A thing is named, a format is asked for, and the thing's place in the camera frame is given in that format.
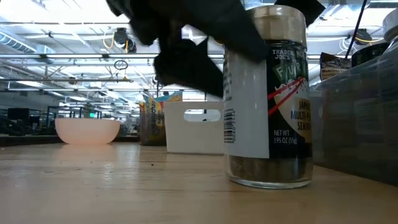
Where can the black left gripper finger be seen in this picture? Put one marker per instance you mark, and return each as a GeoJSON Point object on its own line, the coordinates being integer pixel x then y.
{"type": "Point", "coordinates": [304, 9]}
{"type": "Point", "coordinates": [242, 31]}

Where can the orange-brown snack packet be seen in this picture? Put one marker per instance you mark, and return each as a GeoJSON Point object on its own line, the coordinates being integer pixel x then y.
{"type": "Point", "coordinates": [334, 68]}

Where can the gold-lidded furikake jar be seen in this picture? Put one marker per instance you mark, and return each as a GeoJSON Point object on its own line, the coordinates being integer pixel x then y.
{"type": "Point", "coordinates": [248, 109]}

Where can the blue Maruchan ramen packet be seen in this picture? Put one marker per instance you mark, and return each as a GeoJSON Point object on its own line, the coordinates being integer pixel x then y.
{"type": "Point", "coordinates": [154, 118]}

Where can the white plastic bin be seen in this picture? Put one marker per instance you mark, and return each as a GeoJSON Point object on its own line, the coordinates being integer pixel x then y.
{"type": "Point", "coordinates": [192, 137]}

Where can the ceiling light bar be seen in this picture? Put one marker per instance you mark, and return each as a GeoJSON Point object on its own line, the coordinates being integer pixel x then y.
{"type": "Point", "coordinates": [93, 56]}

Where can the dark grey plastic bin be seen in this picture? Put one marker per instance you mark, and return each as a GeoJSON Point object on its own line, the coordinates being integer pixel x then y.
{"type": "Point", "coordinates": [357, 130]}
{"type": "Point", "coordinates": [152, 141]}

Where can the grey ceiling pipe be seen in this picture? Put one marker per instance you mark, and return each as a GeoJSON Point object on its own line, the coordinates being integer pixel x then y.
{"type": "Point", "coordinates": [62, 80]}

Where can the pink translucent bowl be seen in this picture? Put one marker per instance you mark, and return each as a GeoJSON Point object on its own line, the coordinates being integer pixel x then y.
{"type": "Point", "coordinates": [87, 132]}

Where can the black monitor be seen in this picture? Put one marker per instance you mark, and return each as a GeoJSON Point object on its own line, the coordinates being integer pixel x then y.
{"type": "Point", "coordinates": [18, 113]}

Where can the silver ventilation duct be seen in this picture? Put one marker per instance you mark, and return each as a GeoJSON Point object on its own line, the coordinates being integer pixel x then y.
{"type": "Point", "coordinates": [18, 45]}

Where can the black aluminium table frame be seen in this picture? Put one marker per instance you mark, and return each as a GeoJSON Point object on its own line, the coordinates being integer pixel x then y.
{"type": "Point", "coordinates": [31, 141]}

